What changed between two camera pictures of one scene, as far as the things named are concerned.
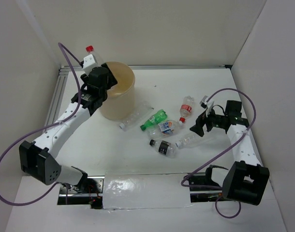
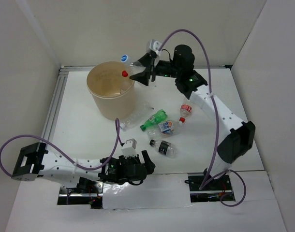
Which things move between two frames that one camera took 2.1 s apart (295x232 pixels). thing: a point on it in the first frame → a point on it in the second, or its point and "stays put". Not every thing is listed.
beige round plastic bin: [119, 104] stays put
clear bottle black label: [169, 150] stays put
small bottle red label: [186, 108] stays put
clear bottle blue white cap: [197, 141] → [133, 69]
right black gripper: [200, 122] → [143, 77]
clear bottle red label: [90, 49] → [125, 82]
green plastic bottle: [161, 116] stays put
